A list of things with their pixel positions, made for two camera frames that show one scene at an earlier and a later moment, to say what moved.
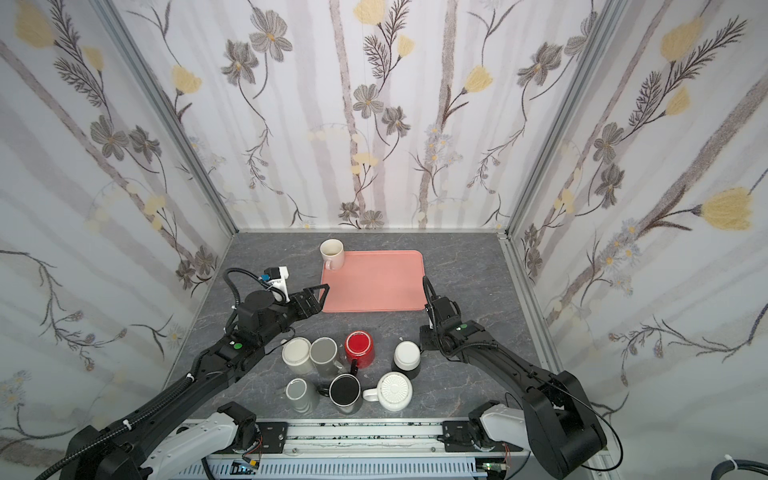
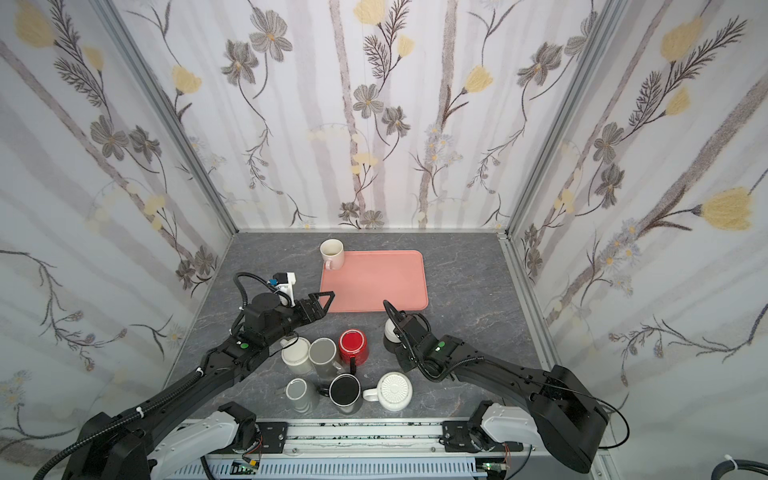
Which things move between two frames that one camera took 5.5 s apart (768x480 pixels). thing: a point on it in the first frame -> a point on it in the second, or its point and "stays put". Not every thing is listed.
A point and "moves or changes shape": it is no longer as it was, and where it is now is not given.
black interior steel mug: x=344 y=390 stays put
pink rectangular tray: x=386 y=281 stays put
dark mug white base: x=407 y=355 moves or changes shape
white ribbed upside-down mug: x=394 y=391 stays put
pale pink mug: x=332 y=251 stays put
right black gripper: x=437 y=308 -> x=409 y=334
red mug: x=360 y=346 moves or changes shape
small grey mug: x=303 y=395 stays put
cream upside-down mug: x=296 y=352 stays put
